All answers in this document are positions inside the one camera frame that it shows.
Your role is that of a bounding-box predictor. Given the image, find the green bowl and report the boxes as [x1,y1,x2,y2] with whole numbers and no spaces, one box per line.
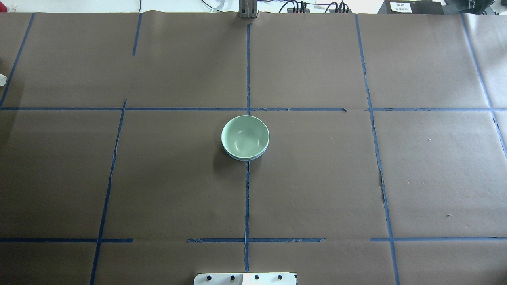
[221,115,270,158]

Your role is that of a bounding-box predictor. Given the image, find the blue bowl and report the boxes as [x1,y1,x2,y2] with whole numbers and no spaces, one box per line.
[223,147,268,161]

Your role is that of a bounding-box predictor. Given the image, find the brown paper table cover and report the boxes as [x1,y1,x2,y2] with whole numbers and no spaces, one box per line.
[1,11,506,285]

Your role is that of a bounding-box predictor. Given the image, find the black power box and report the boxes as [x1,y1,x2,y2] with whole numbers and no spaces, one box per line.
[377,0,444,15]

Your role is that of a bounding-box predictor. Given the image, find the aluminium frame post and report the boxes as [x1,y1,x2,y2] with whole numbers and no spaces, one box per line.
[238,0,259,19]

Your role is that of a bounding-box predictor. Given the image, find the white pillar with base plate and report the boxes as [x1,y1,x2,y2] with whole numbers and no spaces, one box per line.
[193,272,298,285]

